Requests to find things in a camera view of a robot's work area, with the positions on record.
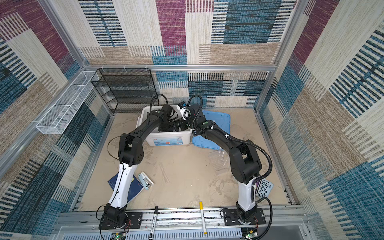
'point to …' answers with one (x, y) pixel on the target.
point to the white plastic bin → (164, 138)
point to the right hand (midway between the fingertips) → (177, 121)
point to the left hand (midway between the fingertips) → (171, 127)
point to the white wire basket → (56, 119)
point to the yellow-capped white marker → (201, 208)
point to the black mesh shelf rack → (126, 90)
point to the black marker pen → (153, 223)
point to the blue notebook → (135, 188)
